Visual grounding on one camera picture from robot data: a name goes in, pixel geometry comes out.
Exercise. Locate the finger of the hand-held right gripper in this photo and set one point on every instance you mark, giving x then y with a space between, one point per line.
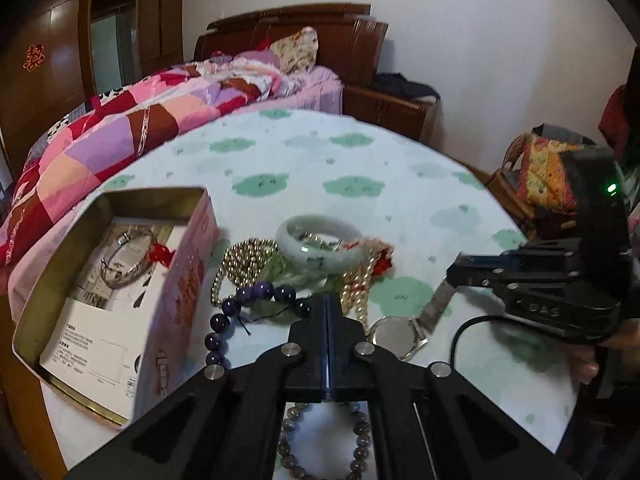
472 276
492 260

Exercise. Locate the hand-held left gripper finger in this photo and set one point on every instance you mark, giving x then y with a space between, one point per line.
324 345
331 345

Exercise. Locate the silver wristwatch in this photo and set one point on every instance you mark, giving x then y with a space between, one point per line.
395 337

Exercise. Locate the green jade pendant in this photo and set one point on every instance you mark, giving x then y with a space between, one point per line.
280 272

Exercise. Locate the pale jade bangle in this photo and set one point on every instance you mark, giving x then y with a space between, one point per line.
300 255

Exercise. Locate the pink tin box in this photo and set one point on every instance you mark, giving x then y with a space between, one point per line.
170 310

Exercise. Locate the person's right hand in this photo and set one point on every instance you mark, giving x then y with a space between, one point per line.
586 365

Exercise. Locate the black thread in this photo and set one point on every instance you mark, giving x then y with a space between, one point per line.
260 319

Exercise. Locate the wicker chair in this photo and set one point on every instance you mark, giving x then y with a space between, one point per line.
505 180

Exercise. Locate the colourful patterned cloth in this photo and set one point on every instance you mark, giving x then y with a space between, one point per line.
545 170

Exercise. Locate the dark red cloth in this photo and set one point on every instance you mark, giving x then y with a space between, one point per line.
617 120

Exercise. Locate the green cloud printed tablecloth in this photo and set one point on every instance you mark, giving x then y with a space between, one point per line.
350 160

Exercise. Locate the wooden nightstand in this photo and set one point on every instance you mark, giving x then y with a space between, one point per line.
390 110

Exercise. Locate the red knot charm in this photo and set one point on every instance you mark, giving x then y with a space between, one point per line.
161 254

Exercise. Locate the dark clothing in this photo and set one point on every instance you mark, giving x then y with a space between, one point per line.
405 87

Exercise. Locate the silver bangle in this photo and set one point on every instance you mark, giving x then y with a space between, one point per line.
107 277
136 236

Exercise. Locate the white paper booklet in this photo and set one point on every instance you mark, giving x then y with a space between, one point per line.
95 340

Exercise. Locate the pink bed sheet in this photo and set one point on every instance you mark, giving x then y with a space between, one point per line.
320 85

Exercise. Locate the wooden bed headboard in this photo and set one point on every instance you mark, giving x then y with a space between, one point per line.
350 40

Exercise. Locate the floral pillow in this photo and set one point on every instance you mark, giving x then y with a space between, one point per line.
297 50

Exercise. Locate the pink patchwork quilt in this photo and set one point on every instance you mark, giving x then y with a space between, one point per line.
100 145

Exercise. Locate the brown wooden wardrobe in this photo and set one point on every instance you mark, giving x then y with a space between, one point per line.
55 60

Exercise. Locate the red paper decoration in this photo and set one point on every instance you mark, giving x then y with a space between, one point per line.
33 57

